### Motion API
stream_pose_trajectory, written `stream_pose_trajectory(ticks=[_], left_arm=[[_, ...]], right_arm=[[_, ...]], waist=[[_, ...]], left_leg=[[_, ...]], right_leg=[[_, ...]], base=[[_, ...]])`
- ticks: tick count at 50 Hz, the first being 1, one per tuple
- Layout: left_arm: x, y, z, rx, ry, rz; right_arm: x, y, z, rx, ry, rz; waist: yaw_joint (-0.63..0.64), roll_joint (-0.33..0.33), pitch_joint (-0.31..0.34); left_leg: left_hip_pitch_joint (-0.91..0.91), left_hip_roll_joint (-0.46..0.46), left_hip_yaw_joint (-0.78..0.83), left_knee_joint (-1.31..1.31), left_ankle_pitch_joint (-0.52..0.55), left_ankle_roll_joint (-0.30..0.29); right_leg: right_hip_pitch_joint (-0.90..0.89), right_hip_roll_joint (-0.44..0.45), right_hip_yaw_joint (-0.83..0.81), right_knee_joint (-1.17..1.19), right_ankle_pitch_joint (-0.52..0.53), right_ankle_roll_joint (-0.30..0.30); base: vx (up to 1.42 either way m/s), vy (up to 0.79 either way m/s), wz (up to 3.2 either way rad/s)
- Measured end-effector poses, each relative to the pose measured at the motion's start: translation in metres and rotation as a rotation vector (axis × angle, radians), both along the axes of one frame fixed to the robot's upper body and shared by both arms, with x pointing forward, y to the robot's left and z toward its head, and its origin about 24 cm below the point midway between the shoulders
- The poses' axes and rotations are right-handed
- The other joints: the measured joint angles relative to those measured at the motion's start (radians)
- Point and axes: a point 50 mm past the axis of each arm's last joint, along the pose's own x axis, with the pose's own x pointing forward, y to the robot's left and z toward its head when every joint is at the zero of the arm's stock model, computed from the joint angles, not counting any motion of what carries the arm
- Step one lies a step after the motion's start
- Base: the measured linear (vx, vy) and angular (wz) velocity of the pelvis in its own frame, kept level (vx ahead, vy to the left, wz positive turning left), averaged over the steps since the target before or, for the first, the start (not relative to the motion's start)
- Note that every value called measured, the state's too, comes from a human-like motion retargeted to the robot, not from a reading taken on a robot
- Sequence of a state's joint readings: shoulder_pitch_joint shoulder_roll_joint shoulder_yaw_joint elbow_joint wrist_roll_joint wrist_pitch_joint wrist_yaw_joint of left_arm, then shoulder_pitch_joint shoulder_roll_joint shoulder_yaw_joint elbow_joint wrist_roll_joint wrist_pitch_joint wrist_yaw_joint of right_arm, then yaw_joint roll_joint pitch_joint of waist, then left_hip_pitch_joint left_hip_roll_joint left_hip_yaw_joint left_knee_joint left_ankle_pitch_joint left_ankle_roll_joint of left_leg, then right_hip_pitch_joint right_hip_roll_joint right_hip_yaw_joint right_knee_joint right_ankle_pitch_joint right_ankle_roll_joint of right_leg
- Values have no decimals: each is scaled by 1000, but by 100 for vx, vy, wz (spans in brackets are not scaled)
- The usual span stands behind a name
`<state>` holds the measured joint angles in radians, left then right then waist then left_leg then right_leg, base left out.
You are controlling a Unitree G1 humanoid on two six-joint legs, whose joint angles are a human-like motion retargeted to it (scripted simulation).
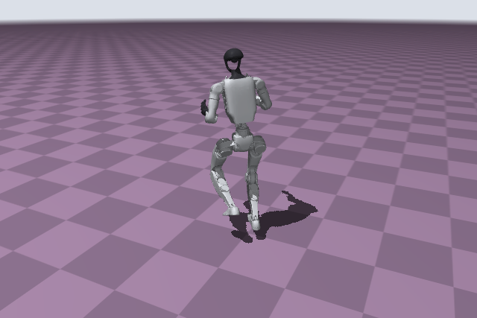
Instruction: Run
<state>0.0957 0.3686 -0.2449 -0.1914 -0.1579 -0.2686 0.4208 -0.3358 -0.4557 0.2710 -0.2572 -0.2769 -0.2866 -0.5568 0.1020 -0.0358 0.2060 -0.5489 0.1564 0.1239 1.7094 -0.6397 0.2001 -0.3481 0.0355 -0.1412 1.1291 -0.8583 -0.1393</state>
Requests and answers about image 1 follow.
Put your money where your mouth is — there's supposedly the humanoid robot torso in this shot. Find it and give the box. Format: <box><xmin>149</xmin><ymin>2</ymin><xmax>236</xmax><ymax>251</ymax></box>
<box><xmin>222</xmin><ymin>74</ymin><xmax>256</xmax><ymax>152</ymax></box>

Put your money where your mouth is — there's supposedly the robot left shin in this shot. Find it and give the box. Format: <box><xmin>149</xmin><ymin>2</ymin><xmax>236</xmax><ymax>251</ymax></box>
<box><xmin>210</xmin><ymin>171</ymin><xmax>235</xmax><ymax>209</ymax></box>

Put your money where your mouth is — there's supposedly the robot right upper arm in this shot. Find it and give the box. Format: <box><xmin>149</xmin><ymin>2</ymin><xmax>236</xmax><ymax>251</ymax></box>
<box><xmin>253</xmin><ymin>77</ymin><xmax>272</xmax><ymax>110</ymax></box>

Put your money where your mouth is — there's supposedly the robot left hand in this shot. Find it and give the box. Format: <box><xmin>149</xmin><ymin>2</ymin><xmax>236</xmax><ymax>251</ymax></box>
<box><xmin>200</xmin><ymin>99</ymin><xmax>209</xmax><ymax>115</ymax></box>

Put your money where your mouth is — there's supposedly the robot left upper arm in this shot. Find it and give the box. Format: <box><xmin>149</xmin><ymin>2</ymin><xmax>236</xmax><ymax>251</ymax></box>
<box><xmin>206</xmin><ymin>81</ymin><xmax>224</xmax><ymax>124</ymax></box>

